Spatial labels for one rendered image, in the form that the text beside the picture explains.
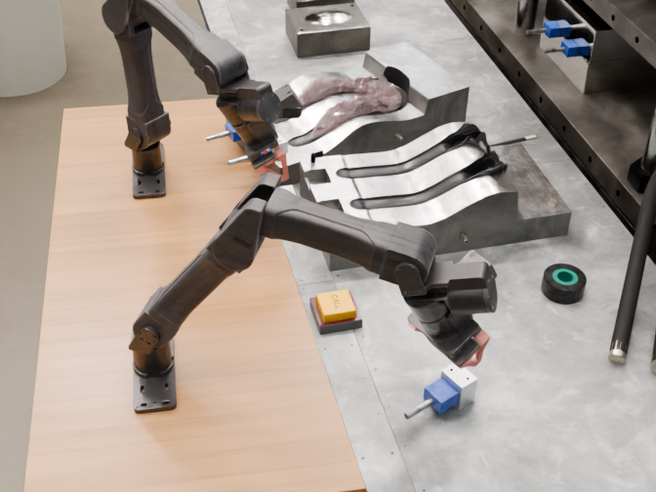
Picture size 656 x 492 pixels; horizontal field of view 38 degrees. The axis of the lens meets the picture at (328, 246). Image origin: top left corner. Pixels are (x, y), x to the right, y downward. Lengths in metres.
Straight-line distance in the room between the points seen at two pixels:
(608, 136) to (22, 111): 2.46
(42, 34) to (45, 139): 0.47
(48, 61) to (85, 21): 0.61
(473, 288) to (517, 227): 0.61
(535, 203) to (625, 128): 0.51
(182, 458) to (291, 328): 0.34
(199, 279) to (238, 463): 0.30
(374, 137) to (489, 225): 0.38
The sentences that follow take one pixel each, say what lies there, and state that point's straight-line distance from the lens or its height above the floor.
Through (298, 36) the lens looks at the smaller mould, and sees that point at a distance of 2.53.
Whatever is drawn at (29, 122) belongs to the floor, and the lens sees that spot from 3.95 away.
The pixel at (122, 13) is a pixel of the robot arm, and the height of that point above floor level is 1.20.
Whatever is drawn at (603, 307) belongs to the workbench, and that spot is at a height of 0.80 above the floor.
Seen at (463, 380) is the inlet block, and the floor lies 0.85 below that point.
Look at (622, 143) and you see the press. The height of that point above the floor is 0.78.
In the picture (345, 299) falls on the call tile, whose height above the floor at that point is 0.84.
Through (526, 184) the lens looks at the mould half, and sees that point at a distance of 2.01.
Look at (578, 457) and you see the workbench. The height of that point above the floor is 0.80.
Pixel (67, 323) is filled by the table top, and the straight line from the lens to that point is 1.79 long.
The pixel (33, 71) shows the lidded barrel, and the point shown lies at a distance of 4.11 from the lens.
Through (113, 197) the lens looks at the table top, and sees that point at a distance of 2.07.
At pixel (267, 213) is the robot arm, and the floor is 1.20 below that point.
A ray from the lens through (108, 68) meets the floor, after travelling 4.26.
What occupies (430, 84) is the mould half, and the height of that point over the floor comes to 0.91.
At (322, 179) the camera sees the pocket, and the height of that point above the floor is 0.86.
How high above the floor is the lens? 2.00
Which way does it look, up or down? 39 degrees down
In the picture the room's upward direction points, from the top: 1 degrees clockwise
